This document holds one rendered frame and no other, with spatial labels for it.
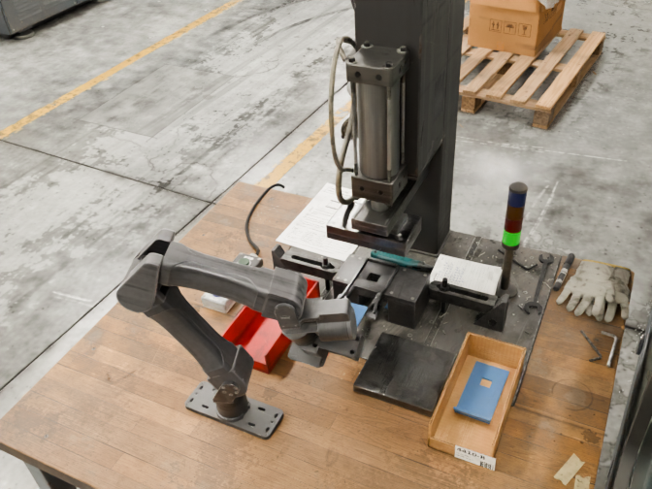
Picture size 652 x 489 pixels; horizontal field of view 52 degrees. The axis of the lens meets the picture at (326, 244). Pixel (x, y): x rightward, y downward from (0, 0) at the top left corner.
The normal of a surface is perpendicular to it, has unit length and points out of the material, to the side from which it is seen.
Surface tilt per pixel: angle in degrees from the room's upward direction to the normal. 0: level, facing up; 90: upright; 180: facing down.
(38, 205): 0
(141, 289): 90
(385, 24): 90
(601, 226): 0
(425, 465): 0
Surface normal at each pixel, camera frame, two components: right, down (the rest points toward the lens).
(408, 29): -0.43, 0.58
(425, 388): -0.07, -0.77
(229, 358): 0.84, -0.35
